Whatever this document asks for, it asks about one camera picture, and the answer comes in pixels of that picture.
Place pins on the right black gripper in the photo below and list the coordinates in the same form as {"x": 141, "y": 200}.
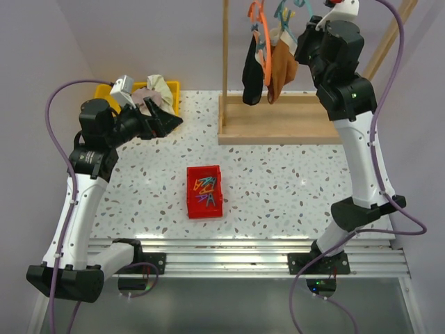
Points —
{"x": 306, "y": 37}

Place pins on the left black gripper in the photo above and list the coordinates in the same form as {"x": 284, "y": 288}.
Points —
{"x": 157, "y": 126}

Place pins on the brown orange underwear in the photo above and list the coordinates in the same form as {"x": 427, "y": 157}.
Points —
{"x": 284, "y": 65}

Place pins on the teal plastic hanger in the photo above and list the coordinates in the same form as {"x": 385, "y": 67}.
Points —
{"x": 284, "y": 15}

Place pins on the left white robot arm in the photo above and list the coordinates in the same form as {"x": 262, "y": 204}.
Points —
{"x": 66, "y": 271}

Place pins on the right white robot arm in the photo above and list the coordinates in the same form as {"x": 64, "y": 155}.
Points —
{"x": 350, "y": 107}

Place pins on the black underwear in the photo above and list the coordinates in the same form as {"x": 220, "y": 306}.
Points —
{"x": 252, "y": 77}

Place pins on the orange plastic hanger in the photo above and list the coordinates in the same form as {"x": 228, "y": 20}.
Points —
{"x": 260, "y": 32}

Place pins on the pale green cloth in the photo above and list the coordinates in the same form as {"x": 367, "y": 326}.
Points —
{"x": 157, "y": 82}

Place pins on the yellow plastic tray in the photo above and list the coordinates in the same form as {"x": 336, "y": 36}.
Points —
{"x": 103, "y": 92}

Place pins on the wooden rack base tray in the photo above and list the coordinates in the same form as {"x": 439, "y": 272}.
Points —
{"x": 295, "y": 119}

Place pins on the orange clothespin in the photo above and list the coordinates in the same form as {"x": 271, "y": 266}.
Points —
{"x": 197, "y": 185}
{"x": 209, "y": 188}

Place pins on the teal clothespin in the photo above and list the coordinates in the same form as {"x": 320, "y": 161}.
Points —
{"x": 208, "y": 180}

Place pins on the purple clothespin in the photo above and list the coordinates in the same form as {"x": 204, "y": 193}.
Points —
{"x": 202, "y": 197}

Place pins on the grey clothespin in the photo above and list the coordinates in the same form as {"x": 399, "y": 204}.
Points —
{"x": 210, "y": 200}

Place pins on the red plastic bin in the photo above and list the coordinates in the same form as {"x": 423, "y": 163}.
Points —
{"x": 198, "y": 210}

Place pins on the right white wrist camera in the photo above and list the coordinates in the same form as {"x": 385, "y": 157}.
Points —
{"x": 342, "y": 10}

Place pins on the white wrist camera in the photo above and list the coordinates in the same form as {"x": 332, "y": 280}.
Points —
{"x": 121, "y": 91}
{"x": 342, "y": 10}

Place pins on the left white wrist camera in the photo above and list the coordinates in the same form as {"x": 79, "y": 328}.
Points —
{"x": 121, "y": 91}

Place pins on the right wooden rack post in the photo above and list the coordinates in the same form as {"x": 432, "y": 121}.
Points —
{"x": 405, "y": 10}

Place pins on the wooden rack post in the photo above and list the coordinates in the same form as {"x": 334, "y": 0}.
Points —
{"x": 405, "y": 10}
{"x": 225, "y": 52}

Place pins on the left wooden rack post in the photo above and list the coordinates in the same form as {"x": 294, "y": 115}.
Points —
{"x": 225, "y": 52}

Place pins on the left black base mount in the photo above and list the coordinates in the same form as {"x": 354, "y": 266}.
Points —
{"x": 156, "y": 259}

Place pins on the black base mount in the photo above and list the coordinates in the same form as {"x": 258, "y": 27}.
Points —
{"x": 338, "y": 264}
{"x": 156, "y": 259}

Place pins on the aluminium rail frame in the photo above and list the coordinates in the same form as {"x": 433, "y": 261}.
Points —
{"x": 272, "y": 258}

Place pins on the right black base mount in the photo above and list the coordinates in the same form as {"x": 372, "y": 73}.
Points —
{"x": 338, "y": 264}

